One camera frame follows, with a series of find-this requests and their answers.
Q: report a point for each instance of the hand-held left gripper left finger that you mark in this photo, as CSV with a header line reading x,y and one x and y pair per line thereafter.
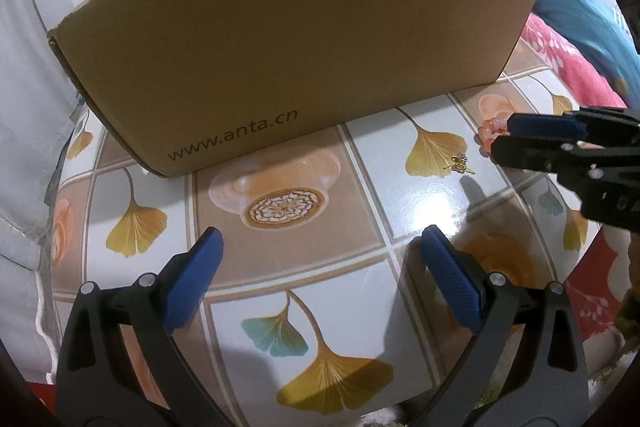
x,y
192,277

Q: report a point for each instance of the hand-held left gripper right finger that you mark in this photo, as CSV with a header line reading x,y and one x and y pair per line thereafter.
x,y
450,282

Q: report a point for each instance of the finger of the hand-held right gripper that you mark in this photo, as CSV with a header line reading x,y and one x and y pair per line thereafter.
x,y
535,124
525,152

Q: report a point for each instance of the gold butterfly ornament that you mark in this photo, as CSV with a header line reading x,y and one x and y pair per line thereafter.
x,y
459,163

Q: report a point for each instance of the brown cardboard box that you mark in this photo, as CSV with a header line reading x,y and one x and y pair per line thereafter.
x,y
300,47

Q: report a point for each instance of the pink floral blanket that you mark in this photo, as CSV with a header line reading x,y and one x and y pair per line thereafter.
x,y
565,62

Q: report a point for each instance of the leaf and coffee print mat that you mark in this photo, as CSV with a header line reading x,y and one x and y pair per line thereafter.
x,y
425,207

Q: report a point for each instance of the white curtain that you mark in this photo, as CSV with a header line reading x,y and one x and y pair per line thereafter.
x,y
25,107

